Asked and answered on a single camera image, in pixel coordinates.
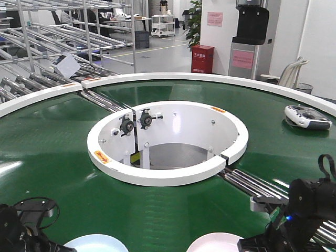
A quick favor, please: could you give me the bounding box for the black plastic crate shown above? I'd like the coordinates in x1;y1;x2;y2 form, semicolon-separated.
135;30;150;49

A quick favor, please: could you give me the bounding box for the green potted plant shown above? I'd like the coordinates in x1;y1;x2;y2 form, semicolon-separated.
186;0;202;50

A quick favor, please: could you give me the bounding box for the black water dispenser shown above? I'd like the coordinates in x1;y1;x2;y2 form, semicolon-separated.
228;1;269;79

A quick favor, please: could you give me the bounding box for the white outer conveyor rail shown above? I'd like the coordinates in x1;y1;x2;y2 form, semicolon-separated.
1;72;335;117

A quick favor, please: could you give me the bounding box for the white grey remote controller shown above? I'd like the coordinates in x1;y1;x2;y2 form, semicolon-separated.
284;105;332;130

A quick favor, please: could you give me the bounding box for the red fire extinguisher cabinet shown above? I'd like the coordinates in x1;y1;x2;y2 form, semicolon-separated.
191;45;215;74

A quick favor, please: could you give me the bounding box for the steel transfer rollers right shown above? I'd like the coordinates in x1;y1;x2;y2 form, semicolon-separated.
223;169;335;251

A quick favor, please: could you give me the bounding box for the light blue plate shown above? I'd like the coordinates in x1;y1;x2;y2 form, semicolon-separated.
64;234;128;252

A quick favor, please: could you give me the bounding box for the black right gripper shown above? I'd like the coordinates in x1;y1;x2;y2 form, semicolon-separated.
237;180;335;251

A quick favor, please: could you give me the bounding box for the white shelf cart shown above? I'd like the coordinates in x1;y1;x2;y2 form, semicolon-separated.
151;15;175;37

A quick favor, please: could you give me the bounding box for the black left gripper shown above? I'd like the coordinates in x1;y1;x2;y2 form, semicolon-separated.
1;197;76;251

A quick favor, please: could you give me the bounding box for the green conveyor belt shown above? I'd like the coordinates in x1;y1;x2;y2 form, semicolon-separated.
1;80;335;251

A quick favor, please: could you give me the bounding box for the white control box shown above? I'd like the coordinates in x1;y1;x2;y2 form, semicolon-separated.
51;54;80;78

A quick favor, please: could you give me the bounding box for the pink plate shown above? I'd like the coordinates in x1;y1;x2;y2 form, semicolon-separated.
187;232;242;252

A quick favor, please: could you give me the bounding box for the steel roller rack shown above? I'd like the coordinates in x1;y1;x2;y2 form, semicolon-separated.
1;1;135;102

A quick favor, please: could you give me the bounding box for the white inner conveyor ring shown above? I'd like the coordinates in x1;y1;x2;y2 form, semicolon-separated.
87;100;249;187

